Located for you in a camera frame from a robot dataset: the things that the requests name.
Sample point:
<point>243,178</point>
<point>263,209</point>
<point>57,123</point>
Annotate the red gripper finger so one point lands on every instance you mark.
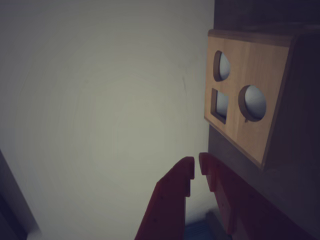
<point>250,215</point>
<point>170,200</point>

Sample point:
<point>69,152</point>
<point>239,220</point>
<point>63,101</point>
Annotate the wooden shape sorter box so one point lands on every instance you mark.
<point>252,70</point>

